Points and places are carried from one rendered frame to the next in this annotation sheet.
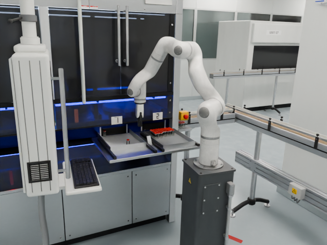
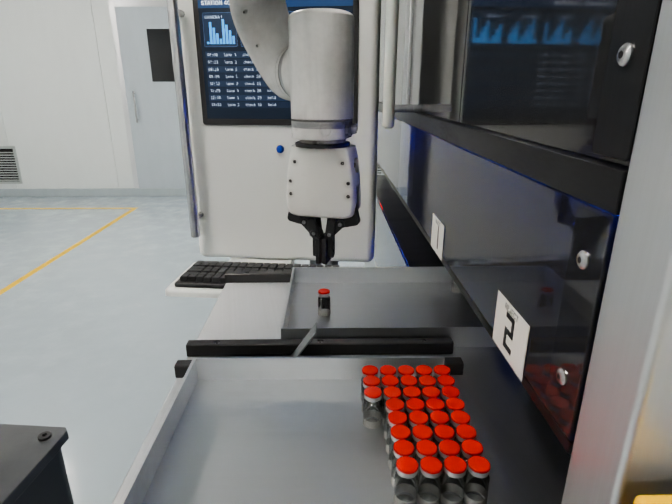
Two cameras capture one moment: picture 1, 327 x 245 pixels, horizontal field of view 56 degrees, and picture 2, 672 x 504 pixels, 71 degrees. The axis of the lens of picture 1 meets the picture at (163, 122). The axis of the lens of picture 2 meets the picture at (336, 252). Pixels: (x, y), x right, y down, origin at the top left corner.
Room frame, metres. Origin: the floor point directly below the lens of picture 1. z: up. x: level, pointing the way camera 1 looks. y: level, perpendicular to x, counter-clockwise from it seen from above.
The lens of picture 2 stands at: (2.42, -0.42, 1.26)
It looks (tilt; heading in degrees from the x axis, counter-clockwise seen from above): 19 degrees down; 116
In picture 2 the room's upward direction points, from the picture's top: straight up
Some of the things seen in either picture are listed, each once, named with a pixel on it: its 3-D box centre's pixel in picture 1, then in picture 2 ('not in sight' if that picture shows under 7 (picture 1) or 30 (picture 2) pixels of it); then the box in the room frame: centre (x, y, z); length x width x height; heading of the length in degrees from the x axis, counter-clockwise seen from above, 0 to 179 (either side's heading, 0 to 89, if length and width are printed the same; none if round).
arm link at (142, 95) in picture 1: (139, 88); (320, 66); (2.11, 0.17, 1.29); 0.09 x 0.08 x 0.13; 149
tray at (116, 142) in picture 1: (120, 139); (382, 301); (2.16, 0.31, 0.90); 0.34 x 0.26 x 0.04; 27
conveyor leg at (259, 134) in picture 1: (255, 167); not in sight; (2.69, -0.87, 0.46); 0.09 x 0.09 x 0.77; 27
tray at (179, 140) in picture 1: (169, 138); (316, 433); (2.21, -0.04, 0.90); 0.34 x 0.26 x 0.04; 26
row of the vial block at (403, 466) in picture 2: (163, 133); (395, 427); (2.29, 0.00, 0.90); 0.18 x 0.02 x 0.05; 116
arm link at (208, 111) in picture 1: (209, 119); not in sight; (1.81, -0.28, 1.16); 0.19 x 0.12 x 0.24; 149
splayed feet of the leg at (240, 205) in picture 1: (250, 204); not in sight; (2.69, -0.87, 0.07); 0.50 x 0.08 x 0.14; 117
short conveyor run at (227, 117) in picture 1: (202, 116); not in sight; (2.78, -0.36, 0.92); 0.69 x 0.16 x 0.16; 117
